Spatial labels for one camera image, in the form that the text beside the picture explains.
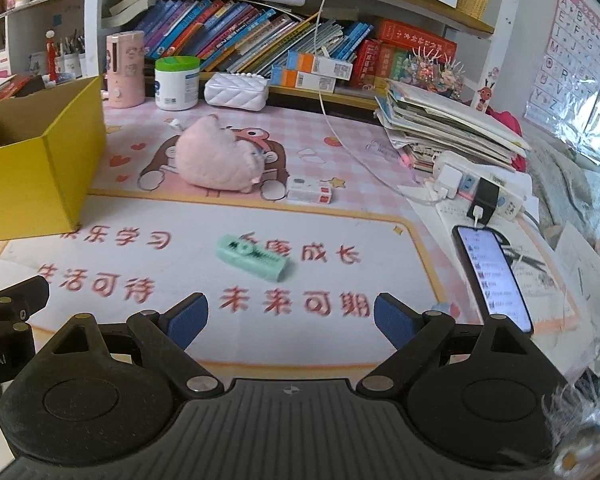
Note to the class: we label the red cloth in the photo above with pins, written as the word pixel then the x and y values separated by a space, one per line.
pixel 505 120

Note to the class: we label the clear plastic wrap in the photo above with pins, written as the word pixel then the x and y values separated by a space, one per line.
pixel 580 435

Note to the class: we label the mint green correction tape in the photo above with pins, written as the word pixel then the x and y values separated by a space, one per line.
pixel 252 257

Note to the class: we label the white jar with green lid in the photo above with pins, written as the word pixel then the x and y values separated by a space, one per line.
pixel 177 87

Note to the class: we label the white charger plug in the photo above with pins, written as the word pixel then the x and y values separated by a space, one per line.
pixel 447 180

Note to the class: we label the orange white carton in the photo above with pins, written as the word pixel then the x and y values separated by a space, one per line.
pixel 320 65
pixel 302 80

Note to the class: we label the white box with red label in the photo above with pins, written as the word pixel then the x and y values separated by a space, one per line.
pixel 1 61

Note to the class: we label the white bookshelf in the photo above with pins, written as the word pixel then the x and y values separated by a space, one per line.
pixel 92 10

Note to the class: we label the white power strip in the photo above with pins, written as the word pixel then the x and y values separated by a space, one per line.
pixel 510 195

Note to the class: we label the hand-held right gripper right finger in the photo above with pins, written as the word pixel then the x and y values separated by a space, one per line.
pixel 395 322

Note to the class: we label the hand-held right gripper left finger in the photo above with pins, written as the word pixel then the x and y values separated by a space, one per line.
pixel 187 322

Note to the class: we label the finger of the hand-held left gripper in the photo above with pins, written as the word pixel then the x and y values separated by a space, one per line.
pixel 15 300

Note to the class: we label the black smartphone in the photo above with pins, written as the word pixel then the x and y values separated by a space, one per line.
pixel 490 275

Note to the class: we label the stacked thick books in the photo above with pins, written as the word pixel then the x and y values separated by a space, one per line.
pixel 135 2

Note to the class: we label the red glossy paper pile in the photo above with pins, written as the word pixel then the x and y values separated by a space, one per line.
pixel 5 87

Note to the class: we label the cartoon deer figure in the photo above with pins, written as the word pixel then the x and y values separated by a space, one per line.
pixel 485 95

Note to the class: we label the stack of papers and booklets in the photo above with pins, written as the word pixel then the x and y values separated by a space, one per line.
pixel 445 120

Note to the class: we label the red boxed book set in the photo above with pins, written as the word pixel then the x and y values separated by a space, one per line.
pixel 415 40

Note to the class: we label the grey blanket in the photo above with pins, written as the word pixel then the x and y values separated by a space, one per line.
pixel 570 175

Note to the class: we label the colourful spiky ornaments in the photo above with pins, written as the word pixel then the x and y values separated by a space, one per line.
pixel 435 72

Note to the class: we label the pink plush toy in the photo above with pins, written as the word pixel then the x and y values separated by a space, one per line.
pixel 215 160

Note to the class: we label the small white box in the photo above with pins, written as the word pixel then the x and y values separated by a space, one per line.
pixel 307 191

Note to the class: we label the pink cylindrical appliance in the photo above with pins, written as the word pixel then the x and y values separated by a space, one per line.
pixel 125 70

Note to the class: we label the pink printed table mat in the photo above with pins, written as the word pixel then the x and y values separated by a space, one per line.
pixel 330 170

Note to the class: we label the alphabet wall poster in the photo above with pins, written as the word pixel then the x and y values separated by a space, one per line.
pixel 570 60

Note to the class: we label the white quilted pouch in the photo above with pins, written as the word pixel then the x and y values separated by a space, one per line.
pixel 235 92

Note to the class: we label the black charger plug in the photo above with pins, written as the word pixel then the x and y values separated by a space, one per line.
pixel 486 200

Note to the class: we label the white paper sheets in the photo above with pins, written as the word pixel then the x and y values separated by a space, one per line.
pixel 555 285

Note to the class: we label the row of colourful leaning books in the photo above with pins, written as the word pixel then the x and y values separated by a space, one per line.
pixel 240 30

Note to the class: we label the yellow cardboard box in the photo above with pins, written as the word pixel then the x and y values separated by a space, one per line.
pixel 40 185

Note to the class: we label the pens in white cups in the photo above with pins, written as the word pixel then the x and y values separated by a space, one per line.
pixel 67 57

